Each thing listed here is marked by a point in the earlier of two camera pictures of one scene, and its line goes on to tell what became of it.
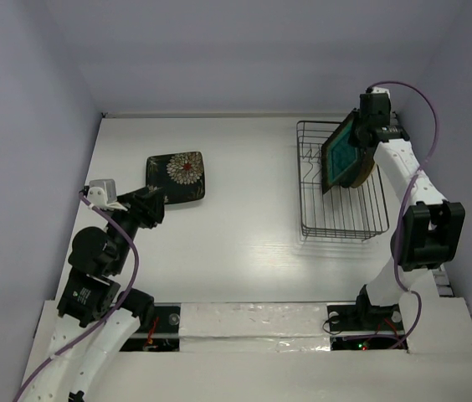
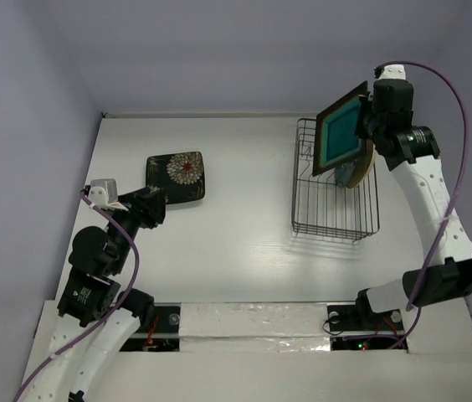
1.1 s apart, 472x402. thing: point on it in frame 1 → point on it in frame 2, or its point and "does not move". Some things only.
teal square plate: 342,162 → 336,143
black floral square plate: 181,177 does not move
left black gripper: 146,203 does not move
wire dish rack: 344,212 does not move
